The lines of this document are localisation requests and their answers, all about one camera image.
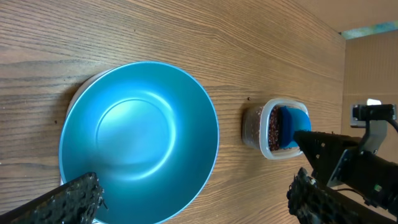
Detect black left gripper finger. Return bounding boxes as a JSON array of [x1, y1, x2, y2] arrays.
[[1, 172, 104, 224]]

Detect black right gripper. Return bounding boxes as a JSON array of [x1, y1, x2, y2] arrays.
[[287, 131, 397, 224]]

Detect blue plastic measuring scoop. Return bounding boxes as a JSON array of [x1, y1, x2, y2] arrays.
[[279, 106, 312, 149]]

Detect blue metal bowl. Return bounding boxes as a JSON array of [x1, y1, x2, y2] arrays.
[[59, 61, 220, 223]]

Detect white kitchen scale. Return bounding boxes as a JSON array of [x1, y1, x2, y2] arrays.
[[60, 69, 111, 224]]

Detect clear plastic container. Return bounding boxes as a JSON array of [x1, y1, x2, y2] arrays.
[[242, 98, 310, 160]]

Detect red beans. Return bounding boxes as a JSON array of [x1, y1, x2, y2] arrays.
[[268, 106, 292, 151]]

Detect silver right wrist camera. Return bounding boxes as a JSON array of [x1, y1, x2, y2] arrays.
[[349, 98, 397, 154]]

